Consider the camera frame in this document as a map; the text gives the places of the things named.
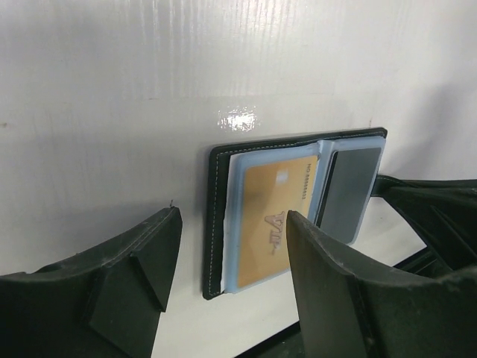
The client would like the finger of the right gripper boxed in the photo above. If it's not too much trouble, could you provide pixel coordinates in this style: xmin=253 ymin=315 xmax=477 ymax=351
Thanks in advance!
xmin=372 ymin=175 xmax=476 ymax=271

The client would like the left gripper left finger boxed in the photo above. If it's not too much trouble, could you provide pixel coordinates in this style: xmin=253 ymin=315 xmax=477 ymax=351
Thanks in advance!
xmin=1 ymin=207 xmax=183 ymax=357

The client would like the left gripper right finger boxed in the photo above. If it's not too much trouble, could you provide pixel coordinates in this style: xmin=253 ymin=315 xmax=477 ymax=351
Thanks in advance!
xmin=286 ymin=211 xmax=476 ymax=357

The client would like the black leather card holder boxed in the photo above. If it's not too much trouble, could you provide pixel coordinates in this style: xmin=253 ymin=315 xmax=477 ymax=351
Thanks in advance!
xmin=202 ymin=127 xmax=388 ymax=301

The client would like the gold VIP credit card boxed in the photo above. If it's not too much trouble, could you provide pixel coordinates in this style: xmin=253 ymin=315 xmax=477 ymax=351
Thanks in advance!
xmin=236 ymin=154 xmax=319 ymax=289

